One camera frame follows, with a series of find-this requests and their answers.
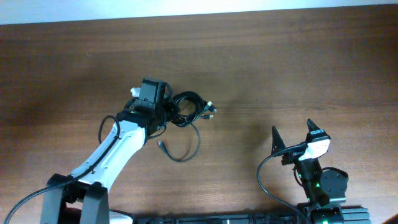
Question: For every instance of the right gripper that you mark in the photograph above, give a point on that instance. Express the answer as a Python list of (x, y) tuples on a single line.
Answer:
[(277, 142)]

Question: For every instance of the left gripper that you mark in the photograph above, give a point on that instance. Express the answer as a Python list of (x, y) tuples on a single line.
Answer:
[(171, 106)]

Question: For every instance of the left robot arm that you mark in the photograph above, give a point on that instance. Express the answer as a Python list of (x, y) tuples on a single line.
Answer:
[(82, 196)]

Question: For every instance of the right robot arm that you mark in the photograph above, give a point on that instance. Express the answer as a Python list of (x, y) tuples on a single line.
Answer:
[(324, 187)]

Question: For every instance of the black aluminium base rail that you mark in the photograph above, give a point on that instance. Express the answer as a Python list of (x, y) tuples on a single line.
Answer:
[(248, 217)]

